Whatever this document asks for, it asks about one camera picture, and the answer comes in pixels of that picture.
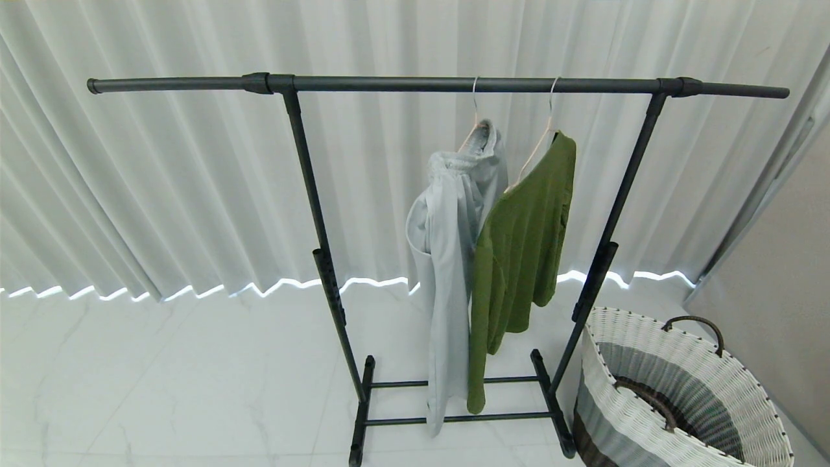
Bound pale grey shorts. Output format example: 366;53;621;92
405;119;510;439

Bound green long-sleeved shirt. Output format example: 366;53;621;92
466;131;578;416

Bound pink clothes hanger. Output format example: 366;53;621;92
504;76;562;193
456;76;495;158

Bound black clothes rack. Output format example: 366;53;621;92
86;72;791;467

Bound white laundry basket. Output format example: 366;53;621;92
573;306;796;467

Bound white curtain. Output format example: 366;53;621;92
0;0;830;304

